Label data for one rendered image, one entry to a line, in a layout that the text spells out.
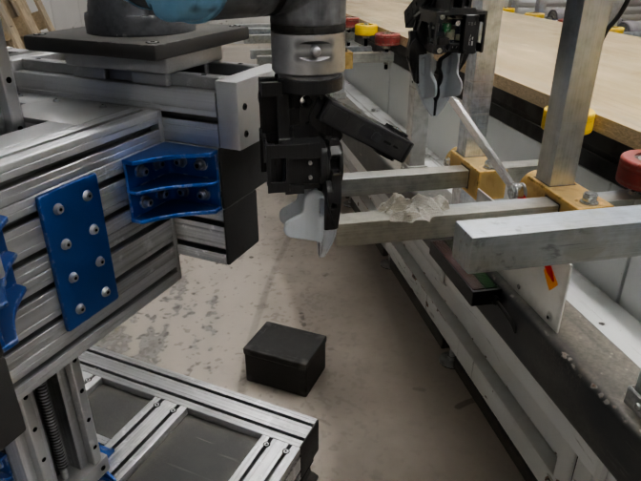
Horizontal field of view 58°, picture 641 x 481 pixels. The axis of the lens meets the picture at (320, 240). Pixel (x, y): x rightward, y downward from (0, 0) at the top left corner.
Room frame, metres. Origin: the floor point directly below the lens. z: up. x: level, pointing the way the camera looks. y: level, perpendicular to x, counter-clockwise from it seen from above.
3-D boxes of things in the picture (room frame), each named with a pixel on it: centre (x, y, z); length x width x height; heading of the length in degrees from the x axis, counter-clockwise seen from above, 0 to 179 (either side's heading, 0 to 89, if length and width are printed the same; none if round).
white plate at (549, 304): (0.74, -0.28, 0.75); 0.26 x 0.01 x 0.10; 11
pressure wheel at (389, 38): (1.93, -0.21, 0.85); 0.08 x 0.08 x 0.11
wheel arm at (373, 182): (0.91, -0.22, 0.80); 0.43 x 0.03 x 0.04; 101
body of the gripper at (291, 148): (0.61, 0.02, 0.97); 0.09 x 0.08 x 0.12; 101
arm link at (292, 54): (0.61, 0.01, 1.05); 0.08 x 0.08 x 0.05
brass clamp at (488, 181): (0.94, -0.26, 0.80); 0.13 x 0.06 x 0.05; 11
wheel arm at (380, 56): (1.89, -0.02, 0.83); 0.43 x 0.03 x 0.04; 101
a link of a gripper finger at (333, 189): (0.59, -0.01, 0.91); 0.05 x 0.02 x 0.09; 11
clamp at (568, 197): (0.70, -0.31, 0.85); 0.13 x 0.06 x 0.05; 11
